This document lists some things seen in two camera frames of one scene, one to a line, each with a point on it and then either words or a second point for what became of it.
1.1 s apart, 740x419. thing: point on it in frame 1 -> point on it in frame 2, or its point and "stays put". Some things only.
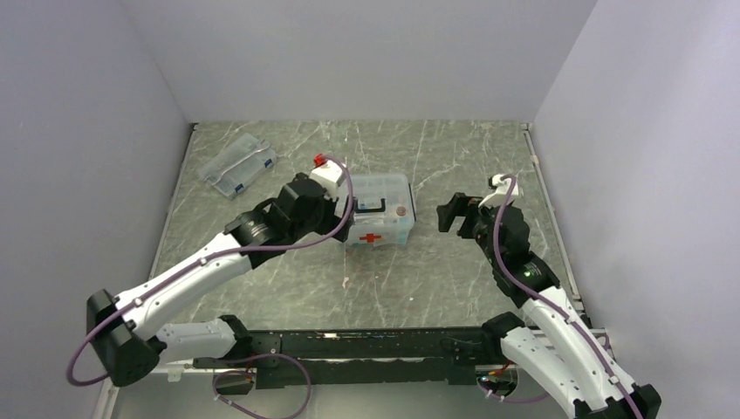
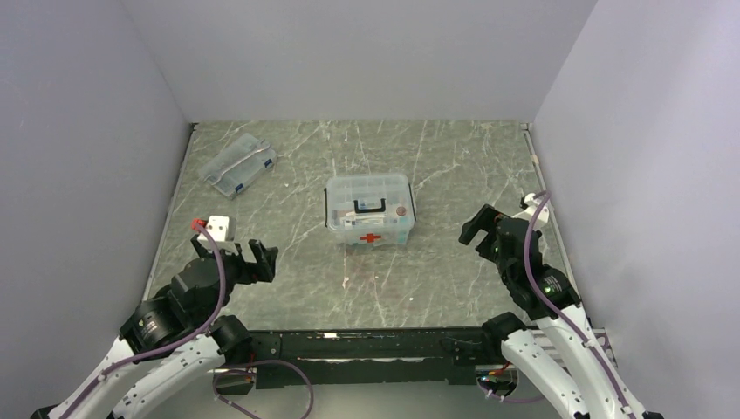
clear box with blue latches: x=238 y=165 stays put
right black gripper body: x=465 y=206 -> x=485 y=220
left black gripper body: x=328 y=221 -> x=243 y=271
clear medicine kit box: x=385 y=210 stays put
